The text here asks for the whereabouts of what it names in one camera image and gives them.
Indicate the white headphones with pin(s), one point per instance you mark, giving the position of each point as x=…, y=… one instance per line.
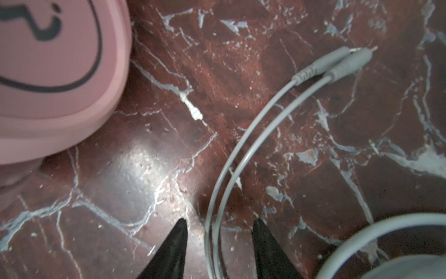
x=410, y=246

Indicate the pink cat-ear headphones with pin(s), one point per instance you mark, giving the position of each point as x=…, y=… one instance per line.
x=64, y=66

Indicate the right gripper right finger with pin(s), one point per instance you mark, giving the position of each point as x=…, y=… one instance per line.
x=271, y=260

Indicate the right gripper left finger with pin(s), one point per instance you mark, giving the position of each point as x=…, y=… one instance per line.
x=169, y=260

